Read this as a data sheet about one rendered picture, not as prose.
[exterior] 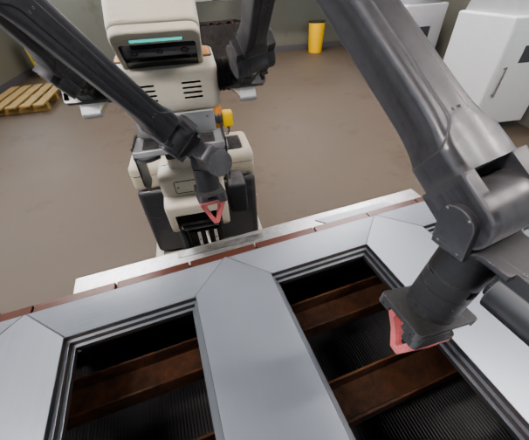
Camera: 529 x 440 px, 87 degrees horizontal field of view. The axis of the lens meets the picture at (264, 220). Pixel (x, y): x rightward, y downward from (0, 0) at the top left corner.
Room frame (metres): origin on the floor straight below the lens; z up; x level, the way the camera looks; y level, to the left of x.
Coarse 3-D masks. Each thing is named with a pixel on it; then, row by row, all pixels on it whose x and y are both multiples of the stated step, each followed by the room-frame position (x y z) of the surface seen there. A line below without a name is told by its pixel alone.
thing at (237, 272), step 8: (240, 264) 0.46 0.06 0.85; (216, 272) 0.43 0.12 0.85; (224, 272) 0.43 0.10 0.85; (232, 272) 0.43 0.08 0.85; (240, 272) 0.43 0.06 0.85; (248, 272) 0.43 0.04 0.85; (256, 272) 0.43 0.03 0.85; (264, 272) 0.43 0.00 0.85; (208, 280) 0.41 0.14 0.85; (216, 280) 0.41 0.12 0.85; (224, 280) 0.41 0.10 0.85; (232, 280) 0.41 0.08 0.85; (240, 280) 0.41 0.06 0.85; (208, 288) 0.39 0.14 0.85; (216, 288) 0.39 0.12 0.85
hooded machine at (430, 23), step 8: (408, 0) 4.63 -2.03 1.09; (416, 0) 4.66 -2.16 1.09; (424, 0) 4.69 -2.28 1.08; (432, 0) 4.72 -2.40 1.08; (440, 0) 4.76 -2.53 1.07; (408, 8) 4.54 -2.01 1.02; (416, 8) 4.57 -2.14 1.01; (424, 8) 4.60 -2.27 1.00; (432, 8) 4.64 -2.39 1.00; (440, 8) 4.67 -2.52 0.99; (416, 16) 4.57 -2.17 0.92; (424, 16) 4.61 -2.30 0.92; (432, 16) 4.64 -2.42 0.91; (440, 16) 4.68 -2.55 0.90; (424, 24) 4.62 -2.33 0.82; (432, 24) 4.66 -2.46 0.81; (440, 24) 4.69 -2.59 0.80; (424, 32) 4.63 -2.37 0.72; (432, 32) 4.67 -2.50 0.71; (432, 40) 4.68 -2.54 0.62
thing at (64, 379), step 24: (312, 264) 0.46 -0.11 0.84; (336, 264) 0.46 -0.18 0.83; (384, 264) 0.44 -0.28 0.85; (168, 312) 0.34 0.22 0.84; (192, 312) 0.35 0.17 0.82; (72, 336) 0.29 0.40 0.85; (96, 336) 0.29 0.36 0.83; (120, 336) 0.30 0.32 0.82; (72, 360) 0.25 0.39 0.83; (456, 360) 0.22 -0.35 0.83; (72, 384) 0.21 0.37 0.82; (480, 384) 0.17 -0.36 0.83; (216, 408) 0.15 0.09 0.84; (336, 408) 0.15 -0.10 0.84; (504, 408) 0.13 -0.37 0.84; (48, 432) 0.13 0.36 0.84; (216, 432) 0.12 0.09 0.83; (528, 432) 0.10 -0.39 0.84
